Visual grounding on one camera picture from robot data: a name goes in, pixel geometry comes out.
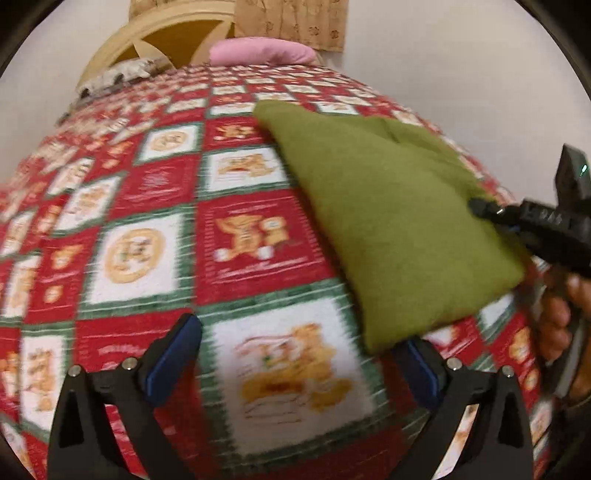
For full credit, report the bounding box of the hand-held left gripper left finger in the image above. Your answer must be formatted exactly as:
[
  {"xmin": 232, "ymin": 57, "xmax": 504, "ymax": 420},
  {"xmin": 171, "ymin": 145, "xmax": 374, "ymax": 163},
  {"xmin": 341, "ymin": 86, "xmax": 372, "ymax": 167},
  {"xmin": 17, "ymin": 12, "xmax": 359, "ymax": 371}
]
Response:
[{"xmin": 46, "ymin": 313, "xmax": 204, "ymax": 480}]

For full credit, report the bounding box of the grey patterned pillow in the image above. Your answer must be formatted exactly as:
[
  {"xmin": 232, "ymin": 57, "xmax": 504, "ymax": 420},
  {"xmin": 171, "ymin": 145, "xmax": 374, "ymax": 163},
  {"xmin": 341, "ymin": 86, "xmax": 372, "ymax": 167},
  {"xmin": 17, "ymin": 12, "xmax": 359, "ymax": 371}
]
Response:
[{"xmin": 76, "ymin": 58, "xmax": 176, "ymax": 100}]

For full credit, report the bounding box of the pink pillow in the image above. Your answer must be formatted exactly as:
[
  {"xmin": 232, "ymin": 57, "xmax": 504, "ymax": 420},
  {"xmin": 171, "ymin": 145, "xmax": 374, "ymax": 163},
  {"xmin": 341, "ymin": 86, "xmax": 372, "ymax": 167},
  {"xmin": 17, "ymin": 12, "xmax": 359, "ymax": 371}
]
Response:
[{"xmin": 209, "ymin": 38, "xmax": 319, "ymax": 66}]

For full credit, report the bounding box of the beige floral curtain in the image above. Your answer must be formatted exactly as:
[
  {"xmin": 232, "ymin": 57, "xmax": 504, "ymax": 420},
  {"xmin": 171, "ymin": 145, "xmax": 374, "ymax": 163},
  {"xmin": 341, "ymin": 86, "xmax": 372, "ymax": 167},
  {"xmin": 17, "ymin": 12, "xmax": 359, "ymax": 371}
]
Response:
[{"xmin": 128, "ymin": 0, "xmax": 348, "ymax": 52}]

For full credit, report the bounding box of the cream wooden headboard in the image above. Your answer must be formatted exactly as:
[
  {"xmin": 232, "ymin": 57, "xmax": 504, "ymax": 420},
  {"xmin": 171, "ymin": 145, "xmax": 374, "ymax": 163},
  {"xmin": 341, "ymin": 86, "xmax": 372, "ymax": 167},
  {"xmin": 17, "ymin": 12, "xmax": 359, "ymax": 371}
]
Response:
[{"xmin": 76, "ymin": 7, "xmax": 238, "ymax": 93}]

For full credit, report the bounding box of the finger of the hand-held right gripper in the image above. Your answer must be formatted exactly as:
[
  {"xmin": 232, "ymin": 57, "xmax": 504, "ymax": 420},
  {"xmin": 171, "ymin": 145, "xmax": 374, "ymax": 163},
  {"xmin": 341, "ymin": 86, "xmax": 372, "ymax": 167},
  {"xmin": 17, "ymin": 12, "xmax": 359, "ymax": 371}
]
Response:
[{"xmin": 468, "ymin": 196, "xmax": 527, "ymax": 232}]

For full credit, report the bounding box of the red printed bear blanket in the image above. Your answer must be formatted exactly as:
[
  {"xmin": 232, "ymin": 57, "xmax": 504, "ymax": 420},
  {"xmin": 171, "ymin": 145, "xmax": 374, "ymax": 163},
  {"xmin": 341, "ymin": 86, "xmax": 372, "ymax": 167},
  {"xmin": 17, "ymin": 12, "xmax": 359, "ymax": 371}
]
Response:
[{"xmin": 0, "ymin": 62, "xmax": 568, "ymax": 480}]

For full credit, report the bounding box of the green striped knit sweater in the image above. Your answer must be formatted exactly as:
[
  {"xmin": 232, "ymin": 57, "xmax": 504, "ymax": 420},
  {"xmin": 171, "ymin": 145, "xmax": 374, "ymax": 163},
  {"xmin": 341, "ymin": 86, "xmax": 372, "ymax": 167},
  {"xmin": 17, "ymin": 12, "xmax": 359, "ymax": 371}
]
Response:
[{"xmin": 253, "ymin": 99, "xmax": 532, "ymax": 354}]

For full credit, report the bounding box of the person's right hand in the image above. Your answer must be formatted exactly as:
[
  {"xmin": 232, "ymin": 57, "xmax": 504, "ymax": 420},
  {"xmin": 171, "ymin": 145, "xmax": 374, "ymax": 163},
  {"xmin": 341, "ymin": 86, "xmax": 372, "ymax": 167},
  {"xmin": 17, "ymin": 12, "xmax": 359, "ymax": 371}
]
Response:
[{"xmin": 536, "ymin": 271, "xmax": 585, "ymax": 366}]

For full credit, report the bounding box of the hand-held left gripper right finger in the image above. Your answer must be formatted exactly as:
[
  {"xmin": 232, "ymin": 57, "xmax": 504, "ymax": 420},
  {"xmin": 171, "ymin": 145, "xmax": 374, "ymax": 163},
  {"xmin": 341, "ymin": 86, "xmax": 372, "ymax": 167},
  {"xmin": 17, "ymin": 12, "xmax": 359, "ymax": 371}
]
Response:
[{"xmin": 392, "ymin": 337, "xmax": 536, "ymax": 480}]

